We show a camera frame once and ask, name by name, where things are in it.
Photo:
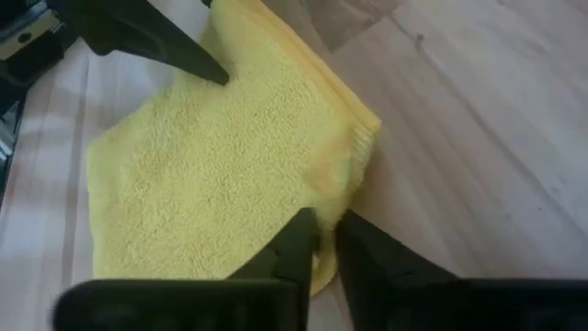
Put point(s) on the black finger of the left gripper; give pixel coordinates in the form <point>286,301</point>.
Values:
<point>138,32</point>
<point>207,2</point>

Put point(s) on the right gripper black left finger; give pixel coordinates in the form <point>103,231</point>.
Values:
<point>184,308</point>

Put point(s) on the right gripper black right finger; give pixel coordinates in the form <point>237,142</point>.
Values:
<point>436,303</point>

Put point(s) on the yellow microfiber towel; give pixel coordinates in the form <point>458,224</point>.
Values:
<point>220,174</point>

